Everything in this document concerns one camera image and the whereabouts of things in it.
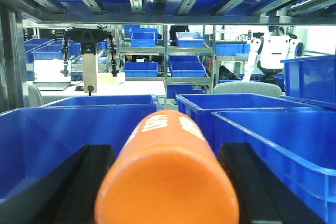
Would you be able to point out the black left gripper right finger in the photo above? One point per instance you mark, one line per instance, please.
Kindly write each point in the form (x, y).
(262, 196)

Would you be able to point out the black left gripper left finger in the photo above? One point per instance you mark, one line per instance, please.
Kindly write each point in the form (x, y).
(65, 195)

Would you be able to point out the orange cylindrical capacitor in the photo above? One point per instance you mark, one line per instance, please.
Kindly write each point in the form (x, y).
(166, 173)

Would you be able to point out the blue bin front right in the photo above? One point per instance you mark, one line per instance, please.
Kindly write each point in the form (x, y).
(297, 146)

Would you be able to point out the blue bin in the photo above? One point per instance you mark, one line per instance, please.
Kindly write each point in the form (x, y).
(106, 100)
(297, 146)
(200, 108)
(311, 79)
(35, 141)

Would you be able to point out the blue bin front left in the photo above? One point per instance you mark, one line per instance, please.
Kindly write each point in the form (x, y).
(35, 141)

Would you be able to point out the blue bin middle right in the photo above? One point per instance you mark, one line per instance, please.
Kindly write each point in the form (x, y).
(200, 108)

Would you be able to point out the blue bin rear left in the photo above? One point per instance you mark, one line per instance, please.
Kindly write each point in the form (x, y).
(106, 100)

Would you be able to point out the blue bin far right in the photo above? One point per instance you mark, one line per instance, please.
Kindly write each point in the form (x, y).
(311, 79)

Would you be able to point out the grey chair background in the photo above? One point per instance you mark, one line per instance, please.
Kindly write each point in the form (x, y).
(253, 87)

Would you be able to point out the open laptop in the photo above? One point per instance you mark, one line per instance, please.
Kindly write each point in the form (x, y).
(52, 74)

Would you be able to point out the white humanoid robot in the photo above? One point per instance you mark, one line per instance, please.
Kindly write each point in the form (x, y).
(268, 52)

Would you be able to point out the steel shelf frame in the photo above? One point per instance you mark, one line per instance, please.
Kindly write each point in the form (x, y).
(14, 91)

